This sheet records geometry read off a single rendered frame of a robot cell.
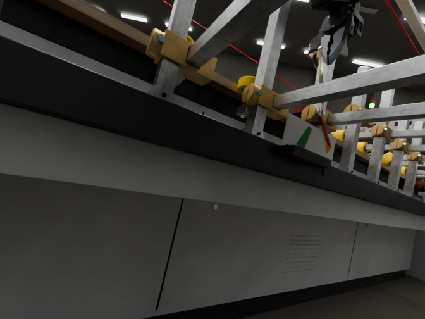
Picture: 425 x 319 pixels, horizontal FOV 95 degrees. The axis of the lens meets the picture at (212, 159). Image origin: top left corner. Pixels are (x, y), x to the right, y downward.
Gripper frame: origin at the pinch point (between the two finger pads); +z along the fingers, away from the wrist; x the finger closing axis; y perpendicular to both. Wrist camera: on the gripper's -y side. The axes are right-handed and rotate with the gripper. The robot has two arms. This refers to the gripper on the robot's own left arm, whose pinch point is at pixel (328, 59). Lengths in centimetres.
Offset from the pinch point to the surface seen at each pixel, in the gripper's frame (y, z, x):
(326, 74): 9.5, -2.0, 6.1
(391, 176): 84, 19, 8
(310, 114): 6.6, 12.4, 6.6
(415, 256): 253, 76, 28
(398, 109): 13.6, 11.4, -12.2
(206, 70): -31.8, 16.6, 5.3
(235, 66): 449, -507, 795
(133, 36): -46, 8, 23
